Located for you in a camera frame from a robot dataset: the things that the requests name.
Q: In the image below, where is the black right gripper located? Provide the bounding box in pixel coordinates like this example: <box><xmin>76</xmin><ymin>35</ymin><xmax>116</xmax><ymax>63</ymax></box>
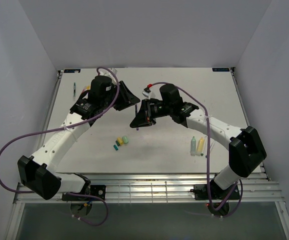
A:
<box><xmin>129</xmin><ymin>98</ymin><xmax>172</xmax><ymax>129</ymax></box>

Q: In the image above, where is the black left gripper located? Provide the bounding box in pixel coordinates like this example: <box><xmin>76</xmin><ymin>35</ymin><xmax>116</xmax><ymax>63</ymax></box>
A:
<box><xmin>101</xmin><ymin>80</ymin><xmax>141</xmax><ymax>112</ymax></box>

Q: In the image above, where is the black thin pen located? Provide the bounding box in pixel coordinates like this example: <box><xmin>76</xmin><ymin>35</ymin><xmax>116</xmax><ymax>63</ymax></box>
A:
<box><xmin>134</xmin><ymin>104</ymin><xmax>139</xmax><ymax>131</ymax></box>

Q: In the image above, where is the green highlighter cap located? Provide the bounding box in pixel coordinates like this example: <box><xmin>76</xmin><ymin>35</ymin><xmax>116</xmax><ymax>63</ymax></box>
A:
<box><xmin>122</xmin><ymin>135</ymin><xmax>129</xmax><ymax>144</ymax></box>

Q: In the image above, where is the yellow highlighter cap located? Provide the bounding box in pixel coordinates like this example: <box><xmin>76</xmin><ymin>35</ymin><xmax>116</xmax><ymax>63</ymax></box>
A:
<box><xmin>117</xmin><ymin>137</ymin><xmax>124</xmax><ymax>146</ymax></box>

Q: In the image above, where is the green highlighter pen body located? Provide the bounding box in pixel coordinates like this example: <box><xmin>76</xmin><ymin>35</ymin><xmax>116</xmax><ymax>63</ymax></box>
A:
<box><xmin>190</xmin><ymin>136</ymin><xmax>197</xmax><ymax>156</ymax></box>

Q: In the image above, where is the yellow highlighter pen body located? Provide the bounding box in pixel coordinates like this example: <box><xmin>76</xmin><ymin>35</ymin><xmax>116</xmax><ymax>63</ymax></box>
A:
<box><xmin>196</xmin><ymin>137</ymin><xmax>205</xmax><ymax>156</ymax></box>

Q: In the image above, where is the white green thin pen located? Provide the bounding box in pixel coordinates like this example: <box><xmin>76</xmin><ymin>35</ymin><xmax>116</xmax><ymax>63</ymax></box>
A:
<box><xmin>200</xmin><ymin>136</ymin><xmax>208</xmax><ymax>156</ymax></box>

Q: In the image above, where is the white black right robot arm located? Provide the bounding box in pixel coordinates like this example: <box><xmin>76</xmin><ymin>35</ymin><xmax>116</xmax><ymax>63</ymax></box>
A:
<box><xmin>130</xmin><ymin>99</ymin><xmax>267</xmax><ymax>200</ymax></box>

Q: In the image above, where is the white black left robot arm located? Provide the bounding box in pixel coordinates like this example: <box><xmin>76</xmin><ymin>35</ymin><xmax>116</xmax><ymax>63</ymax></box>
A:
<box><xmin>17</xmin><ymin>76</ymin><xmax>140</xmax><ymax>200</ymax></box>

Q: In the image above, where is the red yellow thin pen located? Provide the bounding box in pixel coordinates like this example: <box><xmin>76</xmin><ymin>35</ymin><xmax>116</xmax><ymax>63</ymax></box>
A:
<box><xmin>81</xmin><ymin>85</ymin><xmax>91</xmax><ymax>95</ymax></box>

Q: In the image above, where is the green capped thin pen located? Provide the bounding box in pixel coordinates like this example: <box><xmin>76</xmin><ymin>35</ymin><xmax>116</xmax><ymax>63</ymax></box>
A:
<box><xmin>73</xmin><ymin>82</ymin><xmax>76</xmax><ymax>97</ymax></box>

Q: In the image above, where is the left blue corner label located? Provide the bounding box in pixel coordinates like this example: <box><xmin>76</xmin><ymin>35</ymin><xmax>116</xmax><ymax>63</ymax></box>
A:
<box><xmin>63</xmin><ymin>69</ymin><xmax>81</xmax><ymax>74</ymax></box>

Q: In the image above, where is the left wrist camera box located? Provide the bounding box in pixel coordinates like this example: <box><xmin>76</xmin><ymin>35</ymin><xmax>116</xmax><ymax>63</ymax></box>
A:
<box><xmin>88</xmin><ymin>75</ymin><xmax>113</xmax><ymax>101</ymax></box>

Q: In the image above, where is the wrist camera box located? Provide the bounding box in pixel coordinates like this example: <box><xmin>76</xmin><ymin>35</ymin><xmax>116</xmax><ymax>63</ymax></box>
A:
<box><xmin>159</xmin><ymin>83</ymin><xmax>183</xmax><ymax>106</ymax></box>
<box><xmin>88</xmin><ymin>75</ymin><xmax>113</xmax><ymax>101</ymax></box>

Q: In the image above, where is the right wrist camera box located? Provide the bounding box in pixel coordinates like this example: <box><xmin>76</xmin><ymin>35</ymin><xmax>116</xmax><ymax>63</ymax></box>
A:
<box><xmin>159</xmin><ymin>83</ymin><xmax>183</xmax><ymax>106</ymax></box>

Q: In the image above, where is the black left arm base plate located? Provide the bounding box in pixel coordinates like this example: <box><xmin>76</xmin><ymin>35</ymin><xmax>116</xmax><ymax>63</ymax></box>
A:
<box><xmin>61</xmin><ymin>184</ymin><xmax>107</xmax><ymax>201</ymax></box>

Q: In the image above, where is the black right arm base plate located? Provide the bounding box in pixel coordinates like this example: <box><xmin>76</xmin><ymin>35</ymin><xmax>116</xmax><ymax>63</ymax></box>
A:
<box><xmin>190</xmin><ymin>184</ymin><xmax>240</xmax><ymax>200</ymax></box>

